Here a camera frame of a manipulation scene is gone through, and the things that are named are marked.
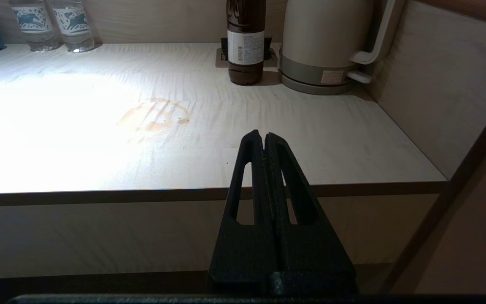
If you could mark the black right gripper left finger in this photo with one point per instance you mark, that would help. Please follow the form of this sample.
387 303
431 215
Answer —
243 253

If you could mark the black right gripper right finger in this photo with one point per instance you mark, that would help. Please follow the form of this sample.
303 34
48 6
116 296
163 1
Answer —
310 253

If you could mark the grey kettle base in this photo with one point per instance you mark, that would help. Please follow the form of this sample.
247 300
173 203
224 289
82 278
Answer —
310 87

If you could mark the dark liquid bottle white label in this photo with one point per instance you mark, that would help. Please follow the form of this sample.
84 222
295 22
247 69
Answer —
246 46

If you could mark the beige electric kettle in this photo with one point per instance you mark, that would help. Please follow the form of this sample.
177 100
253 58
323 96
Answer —
323 29

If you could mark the clear water bottle blue label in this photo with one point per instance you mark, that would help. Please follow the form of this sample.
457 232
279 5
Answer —
35 24
73 24

